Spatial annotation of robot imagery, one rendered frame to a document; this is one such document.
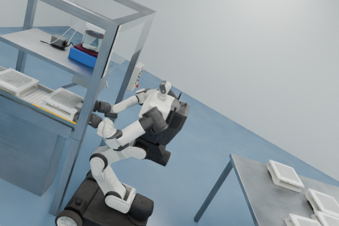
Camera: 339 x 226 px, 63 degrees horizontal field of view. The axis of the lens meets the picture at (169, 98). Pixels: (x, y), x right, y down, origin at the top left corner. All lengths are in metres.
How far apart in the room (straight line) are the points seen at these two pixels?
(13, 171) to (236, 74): 3.88
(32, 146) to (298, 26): 4.19
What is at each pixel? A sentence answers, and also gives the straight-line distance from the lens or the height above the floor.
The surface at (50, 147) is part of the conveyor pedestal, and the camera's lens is 2.30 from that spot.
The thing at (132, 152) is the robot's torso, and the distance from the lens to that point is 2.03.
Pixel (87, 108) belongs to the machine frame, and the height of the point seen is 1.02.
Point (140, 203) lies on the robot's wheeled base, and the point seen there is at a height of 0.34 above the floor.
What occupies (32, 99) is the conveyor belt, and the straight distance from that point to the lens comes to 2.27.
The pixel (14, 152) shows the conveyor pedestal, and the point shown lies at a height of 0.32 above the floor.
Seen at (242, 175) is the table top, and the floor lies 0.83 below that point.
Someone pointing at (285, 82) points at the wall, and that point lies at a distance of 5.16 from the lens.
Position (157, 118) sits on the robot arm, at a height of 1.21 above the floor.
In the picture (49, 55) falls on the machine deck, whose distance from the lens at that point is 1.93.
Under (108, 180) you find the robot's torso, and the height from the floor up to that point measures 0.42.
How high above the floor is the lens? 1.99
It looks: 23 degrees down
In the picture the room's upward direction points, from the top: 24 degrees clockwise
